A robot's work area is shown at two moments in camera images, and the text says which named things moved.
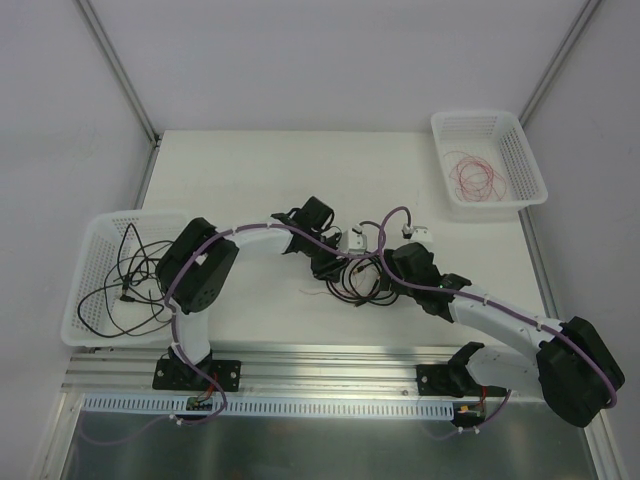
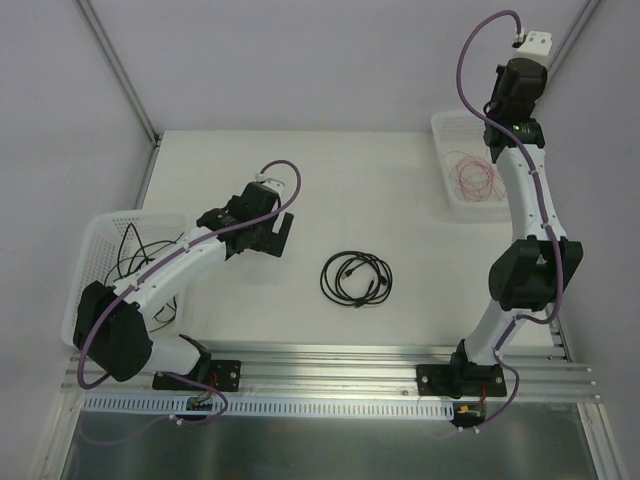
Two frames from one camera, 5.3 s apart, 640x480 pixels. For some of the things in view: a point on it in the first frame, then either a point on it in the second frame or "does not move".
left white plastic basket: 115,299 does not move
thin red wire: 475,178 does not move
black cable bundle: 360,281 does not move
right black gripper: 392,258 → 500,84
